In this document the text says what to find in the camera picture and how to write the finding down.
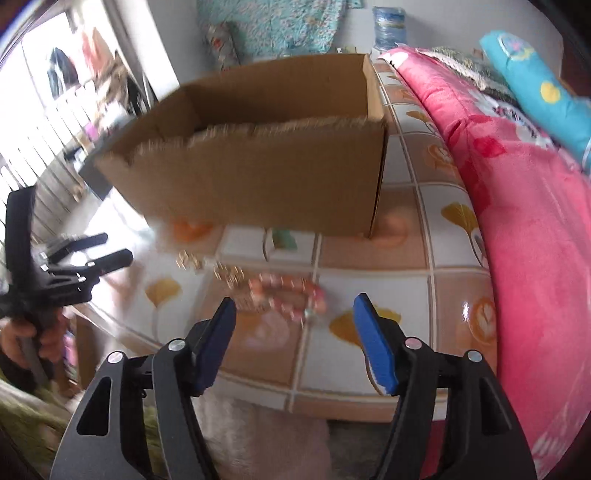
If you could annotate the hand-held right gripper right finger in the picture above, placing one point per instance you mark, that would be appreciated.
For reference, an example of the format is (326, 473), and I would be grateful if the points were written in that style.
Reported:
(376, 341)

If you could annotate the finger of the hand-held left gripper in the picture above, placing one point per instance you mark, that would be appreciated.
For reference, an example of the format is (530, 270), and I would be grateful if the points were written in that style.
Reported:
(101, 265)
(78, 244)

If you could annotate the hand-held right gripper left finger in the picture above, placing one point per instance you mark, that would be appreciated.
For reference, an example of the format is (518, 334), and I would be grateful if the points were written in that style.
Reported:
(214, 350)

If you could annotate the brown cardboard box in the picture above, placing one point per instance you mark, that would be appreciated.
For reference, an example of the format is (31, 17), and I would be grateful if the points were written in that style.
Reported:
(258, 180)

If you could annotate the person's left hand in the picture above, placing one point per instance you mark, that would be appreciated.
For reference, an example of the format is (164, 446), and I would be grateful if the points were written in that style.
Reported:
(51, 341)

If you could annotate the grey cabinet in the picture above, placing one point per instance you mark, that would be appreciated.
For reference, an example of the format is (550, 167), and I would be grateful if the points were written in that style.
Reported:
(99, 177)

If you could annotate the metal railing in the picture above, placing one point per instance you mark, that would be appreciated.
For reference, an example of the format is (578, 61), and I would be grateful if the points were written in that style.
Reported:
(41, 147)

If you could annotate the white fluffy blanket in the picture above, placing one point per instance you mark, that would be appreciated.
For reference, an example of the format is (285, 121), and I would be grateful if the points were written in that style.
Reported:
(268, 438)

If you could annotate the dark hanging jacket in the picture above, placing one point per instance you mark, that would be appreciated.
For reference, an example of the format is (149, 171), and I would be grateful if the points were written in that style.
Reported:
(62, 71)

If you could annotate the green fluffy cloth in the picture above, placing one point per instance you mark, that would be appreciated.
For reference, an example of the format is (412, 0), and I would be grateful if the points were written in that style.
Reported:
(27, 415)

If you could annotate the pink floral blanket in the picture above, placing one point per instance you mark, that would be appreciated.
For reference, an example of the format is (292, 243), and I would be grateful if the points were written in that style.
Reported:
(521, 258)

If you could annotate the orange hanging garment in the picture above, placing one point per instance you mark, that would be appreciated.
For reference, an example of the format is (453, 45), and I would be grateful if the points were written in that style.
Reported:
(97, 50)

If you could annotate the grey red patterned cushion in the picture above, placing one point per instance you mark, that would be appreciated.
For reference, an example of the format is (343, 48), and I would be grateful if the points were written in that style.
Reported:
(224, 46)

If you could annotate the grey floral lace pillow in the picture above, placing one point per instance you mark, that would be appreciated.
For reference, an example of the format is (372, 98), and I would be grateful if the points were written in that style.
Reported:
(480, 69)

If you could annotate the teal floral cloth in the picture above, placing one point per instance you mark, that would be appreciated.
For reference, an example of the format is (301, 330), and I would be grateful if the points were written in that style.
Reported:
(277, 27)

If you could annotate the blue patterned pillow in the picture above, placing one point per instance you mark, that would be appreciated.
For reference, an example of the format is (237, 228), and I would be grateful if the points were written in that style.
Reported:
(535, 83)

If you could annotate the blue water jug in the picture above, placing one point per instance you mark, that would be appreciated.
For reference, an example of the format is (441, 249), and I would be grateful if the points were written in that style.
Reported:
(388, 27)

